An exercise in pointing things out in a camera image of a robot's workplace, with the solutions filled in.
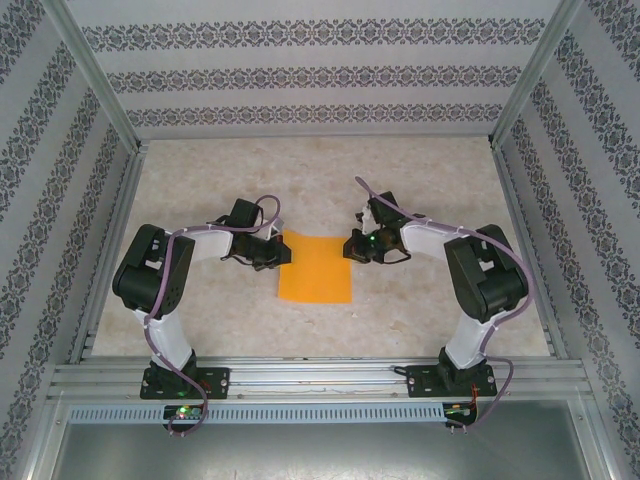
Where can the orange cloth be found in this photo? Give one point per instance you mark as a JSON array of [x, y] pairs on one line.
[[315, 270]]

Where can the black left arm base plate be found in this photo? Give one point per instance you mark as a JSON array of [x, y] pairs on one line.
[[215, 382]]

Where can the aluminium side rail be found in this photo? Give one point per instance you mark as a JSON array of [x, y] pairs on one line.
[[527, 250], [114, 250]]

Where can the aluminium mounting rail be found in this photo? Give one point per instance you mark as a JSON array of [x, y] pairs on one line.
[[320, 375]]

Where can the grey metal sheet panel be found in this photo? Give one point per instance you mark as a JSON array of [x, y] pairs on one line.
[[320, 455]]

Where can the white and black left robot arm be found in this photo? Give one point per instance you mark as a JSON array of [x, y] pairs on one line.
[[170, 335]]

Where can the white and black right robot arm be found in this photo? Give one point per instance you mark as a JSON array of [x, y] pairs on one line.
[[472, 340]]

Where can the aluminium frame post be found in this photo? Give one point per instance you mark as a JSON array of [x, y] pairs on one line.
[[531, 75], [97, 75]]

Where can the small circuit board with LED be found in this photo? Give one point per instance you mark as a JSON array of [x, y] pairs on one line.
[[184, 412], [460, 411]]

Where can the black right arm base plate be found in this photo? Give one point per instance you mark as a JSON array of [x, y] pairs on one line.
[[422, 381]]

